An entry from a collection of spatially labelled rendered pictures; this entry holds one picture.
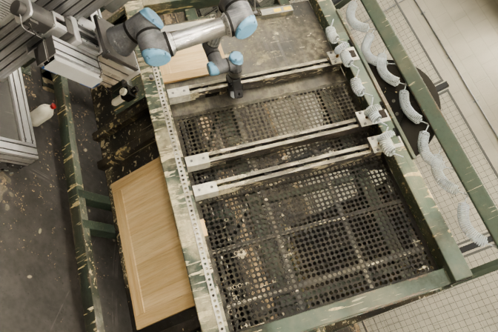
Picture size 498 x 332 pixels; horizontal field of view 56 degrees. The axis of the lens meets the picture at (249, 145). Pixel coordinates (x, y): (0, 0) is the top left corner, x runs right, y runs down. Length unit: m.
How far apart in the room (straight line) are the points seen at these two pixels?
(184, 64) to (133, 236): 1.07
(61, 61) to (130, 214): 1.19
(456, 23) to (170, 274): 6.21
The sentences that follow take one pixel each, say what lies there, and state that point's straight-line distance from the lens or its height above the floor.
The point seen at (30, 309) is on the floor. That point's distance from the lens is 2.72.
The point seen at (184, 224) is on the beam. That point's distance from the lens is 2.39.
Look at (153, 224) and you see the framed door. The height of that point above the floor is 0.50.
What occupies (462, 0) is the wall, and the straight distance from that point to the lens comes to 8.02.
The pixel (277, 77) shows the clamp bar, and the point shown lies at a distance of 2.84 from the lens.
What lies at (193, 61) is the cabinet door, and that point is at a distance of 2.94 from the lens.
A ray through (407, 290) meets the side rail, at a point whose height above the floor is 1.63.
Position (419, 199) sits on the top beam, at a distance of 2.61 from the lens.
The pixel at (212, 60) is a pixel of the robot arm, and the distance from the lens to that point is 2.51.
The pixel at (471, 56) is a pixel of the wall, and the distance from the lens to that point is 7.66.
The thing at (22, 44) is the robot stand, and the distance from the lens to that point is 2.44.
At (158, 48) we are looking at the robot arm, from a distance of 2.11.
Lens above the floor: 2.02
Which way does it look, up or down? 18 degrees down
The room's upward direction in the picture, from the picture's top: 62 degrees clockwise
